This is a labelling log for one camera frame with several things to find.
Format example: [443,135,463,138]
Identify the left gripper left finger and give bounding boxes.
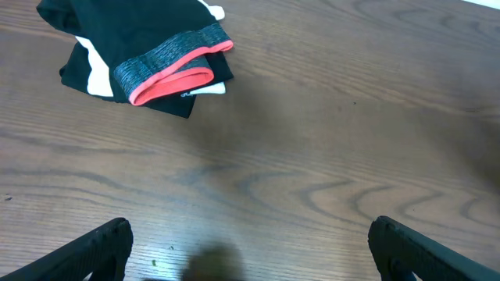
[1,218,134,281]

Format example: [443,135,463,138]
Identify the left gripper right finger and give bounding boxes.
[368,216,499,281]

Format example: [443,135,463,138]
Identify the black leggings with red waistband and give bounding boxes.
[36,0,235,107]

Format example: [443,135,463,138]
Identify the folded black garment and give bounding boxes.
[59,43,234,119]

